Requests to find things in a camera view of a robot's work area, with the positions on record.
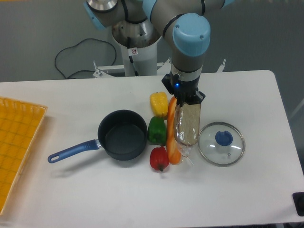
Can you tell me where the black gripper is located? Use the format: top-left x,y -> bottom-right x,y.
161,73 -> 206,106

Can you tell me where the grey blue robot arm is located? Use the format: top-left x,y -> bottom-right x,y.
84,0 -> 230,105

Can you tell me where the yellow bell pepper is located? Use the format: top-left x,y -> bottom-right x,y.
150,92 -> 169,118

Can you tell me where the green bell pepper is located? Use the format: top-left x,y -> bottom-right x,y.
148,116 -> 167,145

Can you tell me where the glass lid blue knob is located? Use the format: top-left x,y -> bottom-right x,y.
198,122 -> 246,167

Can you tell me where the orange baguette bread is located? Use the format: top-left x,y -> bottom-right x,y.
166,96 -> 181,165

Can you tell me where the red bell pepper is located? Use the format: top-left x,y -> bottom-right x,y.
150,146 -> 169,171

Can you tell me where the black table corner device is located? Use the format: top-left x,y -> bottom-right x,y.
292,192 -> 304,217

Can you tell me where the yellow plastic basket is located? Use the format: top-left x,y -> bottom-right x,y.
0,97 -> 48,215

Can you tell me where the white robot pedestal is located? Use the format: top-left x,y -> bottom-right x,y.
92,20 -> 226,79

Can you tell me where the dark pot blue handle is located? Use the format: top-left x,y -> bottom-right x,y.
47,110 -> 147,163

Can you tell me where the black cable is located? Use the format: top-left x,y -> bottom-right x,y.
54,38 -> 117,79

